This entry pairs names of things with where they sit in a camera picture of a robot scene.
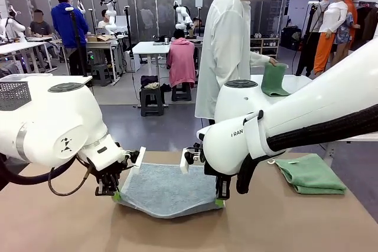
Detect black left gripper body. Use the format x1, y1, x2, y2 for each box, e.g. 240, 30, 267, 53
94, 163, 124, 182

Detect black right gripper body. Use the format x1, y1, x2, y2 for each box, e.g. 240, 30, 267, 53
203, 165, 231, 182

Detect blue-grey terry towel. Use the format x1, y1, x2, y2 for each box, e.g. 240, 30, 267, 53
113, 162, 227, 220

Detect green terry towel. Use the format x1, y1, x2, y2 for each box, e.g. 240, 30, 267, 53
268, 153, 348, 195
260, 62, 292, 97

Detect person's right forearm white sleeve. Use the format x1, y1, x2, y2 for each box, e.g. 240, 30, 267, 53
250, 52, 270, 67

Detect grey perforated plastic basket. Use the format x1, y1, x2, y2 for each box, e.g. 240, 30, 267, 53
0, 81, 32, 112

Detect dark grey plastic stool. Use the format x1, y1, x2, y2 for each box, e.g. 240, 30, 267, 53
90, 63, 112, 87
171, 82, 192, 102
140, 86, 165, 117

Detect pile of dark clothes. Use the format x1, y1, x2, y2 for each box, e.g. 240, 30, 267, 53
140, 74, 161, 90

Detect white computer case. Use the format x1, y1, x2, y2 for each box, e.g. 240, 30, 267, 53
125, 51, 141, 73

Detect person in white shirt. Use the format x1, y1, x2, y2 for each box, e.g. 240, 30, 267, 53
194, 0, 284, 126

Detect person in pink hoodie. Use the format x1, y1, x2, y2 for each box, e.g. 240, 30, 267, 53
167, 29, 196, 89

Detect white plastic bin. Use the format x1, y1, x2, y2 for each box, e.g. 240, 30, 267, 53
0, 74, 53, 84

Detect black tripod with white head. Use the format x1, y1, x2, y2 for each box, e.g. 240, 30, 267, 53
64, 6, 88, 77

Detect open cardboard box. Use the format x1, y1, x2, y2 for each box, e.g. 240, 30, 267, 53
86, 35, 115, 42

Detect wooden shelf unit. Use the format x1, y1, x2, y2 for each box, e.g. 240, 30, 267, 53
250, 38, 281, 60

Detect black stand pole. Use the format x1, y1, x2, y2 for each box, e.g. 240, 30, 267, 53
123, 5, 133, 57

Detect mannequin with black trousers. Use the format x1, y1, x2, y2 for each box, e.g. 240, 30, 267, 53
296, 0, 331, 77

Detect seated person in white top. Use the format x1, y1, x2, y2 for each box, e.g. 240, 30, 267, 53
97, 9, 112, 28

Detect person in blue hoodie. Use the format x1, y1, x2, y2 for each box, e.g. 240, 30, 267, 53
51, 0, 89, 76

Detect black bags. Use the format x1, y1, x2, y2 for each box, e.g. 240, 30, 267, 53
280, 27, 302, 51

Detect seated person in dark shirt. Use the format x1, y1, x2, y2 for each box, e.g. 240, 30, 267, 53
29, 9, 54, 37

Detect mannequin with beige hat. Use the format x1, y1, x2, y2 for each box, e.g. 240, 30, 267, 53
329, 0, 361, 68

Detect mannequin with orange trousers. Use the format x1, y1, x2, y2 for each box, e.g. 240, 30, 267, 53
313, 0, 348, 76

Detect rack of dark clothes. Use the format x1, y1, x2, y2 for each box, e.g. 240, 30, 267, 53
353, 0, 378, 43

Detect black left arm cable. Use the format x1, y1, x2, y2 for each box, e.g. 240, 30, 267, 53
0, 153, 100, 197

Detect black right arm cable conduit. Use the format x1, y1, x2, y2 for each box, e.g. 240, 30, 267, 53
236, 103, 378, 195

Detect black camera tripod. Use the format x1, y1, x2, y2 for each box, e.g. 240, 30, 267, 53
304, 0, 321, 37

